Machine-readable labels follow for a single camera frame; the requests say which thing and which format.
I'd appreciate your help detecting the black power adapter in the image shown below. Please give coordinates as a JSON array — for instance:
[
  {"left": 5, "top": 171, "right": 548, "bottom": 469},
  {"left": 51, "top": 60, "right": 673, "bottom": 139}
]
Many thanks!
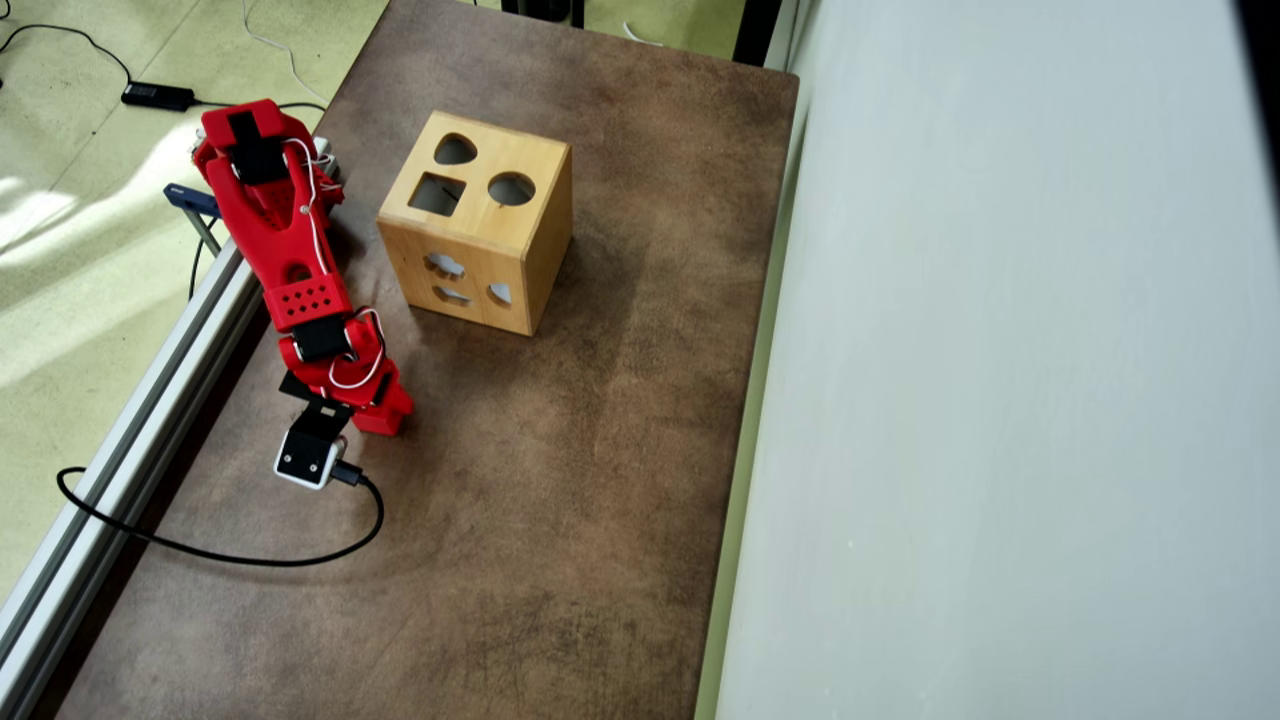
[{"left": 120, "top": 82, "right": 196, "bottom": 112}]

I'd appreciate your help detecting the red cube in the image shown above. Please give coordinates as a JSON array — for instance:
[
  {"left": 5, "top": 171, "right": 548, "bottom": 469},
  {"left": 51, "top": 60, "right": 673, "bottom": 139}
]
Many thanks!
[{"left": 350, "top": 405, "right": 406, "bottom": 438}]

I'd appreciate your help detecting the black vertical post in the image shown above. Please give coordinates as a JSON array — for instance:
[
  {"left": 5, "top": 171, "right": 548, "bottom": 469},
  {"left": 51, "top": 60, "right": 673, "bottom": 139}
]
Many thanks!
[{"left": 733, "top": 0, "right": 784, "bottom": 67}]

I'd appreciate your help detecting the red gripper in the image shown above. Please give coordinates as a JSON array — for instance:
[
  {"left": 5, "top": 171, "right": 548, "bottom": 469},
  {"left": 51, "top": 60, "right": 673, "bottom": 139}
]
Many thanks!
[{"left": 280, "top": 340, "right": 415, "bottom": 423}]

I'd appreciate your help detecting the aluminium extrusion rail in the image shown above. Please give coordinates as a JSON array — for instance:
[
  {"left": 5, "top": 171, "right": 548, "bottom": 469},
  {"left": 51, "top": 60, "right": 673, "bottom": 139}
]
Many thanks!
[{"left": 0, "top": 240, "right": 276, "bottom": 720}]

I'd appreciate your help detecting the black floor power cable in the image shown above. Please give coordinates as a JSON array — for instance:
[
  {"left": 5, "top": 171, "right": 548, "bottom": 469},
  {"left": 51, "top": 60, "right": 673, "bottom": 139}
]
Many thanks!
[{"left": 0, "top": 22, "right": 136, "bottom": 86}]

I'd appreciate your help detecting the wooden shape sorter box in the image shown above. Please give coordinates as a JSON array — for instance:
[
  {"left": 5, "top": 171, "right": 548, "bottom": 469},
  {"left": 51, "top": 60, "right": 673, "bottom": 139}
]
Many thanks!
[{"left": 375, "top": 110, "right": 575, "bottom": 338}]

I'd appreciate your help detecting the black stand base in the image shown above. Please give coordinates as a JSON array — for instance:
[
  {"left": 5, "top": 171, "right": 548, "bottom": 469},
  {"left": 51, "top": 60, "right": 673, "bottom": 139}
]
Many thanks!
[{"left": 500, "top": 0, "right": 587, "bottom": 28}]

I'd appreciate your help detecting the thin white floor cable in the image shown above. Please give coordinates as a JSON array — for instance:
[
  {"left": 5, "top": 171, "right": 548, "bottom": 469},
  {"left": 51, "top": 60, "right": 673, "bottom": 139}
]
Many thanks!
[{"left": 241, "top": 0, "right": 329, "bottom": 107}]

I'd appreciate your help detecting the blue clamp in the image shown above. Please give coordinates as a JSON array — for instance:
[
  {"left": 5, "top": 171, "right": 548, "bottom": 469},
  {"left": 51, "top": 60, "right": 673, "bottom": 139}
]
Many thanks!
[{"left": 163, "top": 183, "right": 226, "bottom": 256}]

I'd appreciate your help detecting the black camera usb cable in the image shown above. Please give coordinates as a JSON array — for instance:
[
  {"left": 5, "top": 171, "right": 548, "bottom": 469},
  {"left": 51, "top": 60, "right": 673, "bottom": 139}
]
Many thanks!
[{"left": 55, "top": 460, "right": 387, "bottom": 569}]

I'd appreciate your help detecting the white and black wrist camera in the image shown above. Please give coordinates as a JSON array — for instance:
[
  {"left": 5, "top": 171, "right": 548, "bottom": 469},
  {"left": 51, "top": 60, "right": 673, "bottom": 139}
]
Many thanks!
[{"left": 273, "top": 425, "right": 349, "bottom": 491}]

